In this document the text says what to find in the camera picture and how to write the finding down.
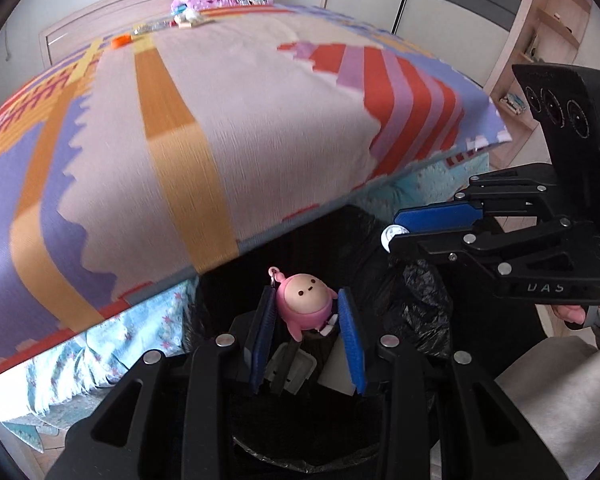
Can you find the blue and white book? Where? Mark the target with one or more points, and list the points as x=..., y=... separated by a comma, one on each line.
x=513, y=104

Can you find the person's light grey clothing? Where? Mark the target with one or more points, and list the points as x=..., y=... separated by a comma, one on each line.
x=555, y=395

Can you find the pink figure toy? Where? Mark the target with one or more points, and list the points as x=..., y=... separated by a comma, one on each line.
x=305, y=300

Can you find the wooden corner shelf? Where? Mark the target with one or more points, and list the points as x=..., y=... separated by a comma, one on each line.
x=545, y=30

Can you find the wooden headboard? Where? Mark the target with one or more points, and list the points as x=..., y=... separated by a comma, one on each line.
x=90, y=25

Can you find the orange cap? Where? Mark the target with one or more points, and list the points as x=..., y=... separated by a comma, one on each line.
x=122, y=40

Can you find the colourful patterned blanket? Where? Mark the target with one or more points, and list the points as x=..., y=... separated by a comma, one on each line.
x=280, y=135

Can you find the black trash bag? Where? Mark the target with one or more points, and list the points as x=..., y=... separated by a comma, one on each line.
x=420, y=305

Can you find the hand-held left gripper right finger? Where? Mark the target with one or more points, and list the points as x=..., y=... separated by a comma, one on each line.
x=354, y=345

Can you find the small white object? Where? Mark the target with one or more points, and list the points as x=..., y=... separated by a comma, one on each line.
x=190, y=21

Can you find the pink folded quilt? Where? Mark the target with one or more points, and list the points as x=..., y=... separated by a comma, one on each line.
x=240, y=1

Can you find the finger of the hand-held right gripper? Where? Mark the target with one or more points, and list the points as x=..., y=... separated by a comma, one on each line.
x=480, y=247
x=437, y=217

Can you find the sliding door wardrobe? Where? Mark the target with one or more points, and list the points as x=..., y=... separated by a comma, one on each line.
x=430, y=0

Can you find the dark items on shelf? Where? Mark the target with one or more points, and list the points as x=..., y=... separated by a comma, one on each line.
x=531, y=45

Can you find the silver blister pack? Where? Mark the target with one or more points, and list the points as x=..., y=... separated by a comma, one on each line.
x=152, y=26

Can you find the white round cap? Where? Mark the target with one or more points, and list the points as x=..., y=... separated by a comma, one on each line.
x=393, y=236

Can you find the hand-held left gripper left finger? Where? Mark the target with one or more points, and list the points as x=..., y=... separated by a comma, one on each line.
x=261, y=340

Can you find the person's right hand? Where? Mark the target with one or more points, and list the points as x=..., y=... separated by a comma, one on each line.
x=574, y=316

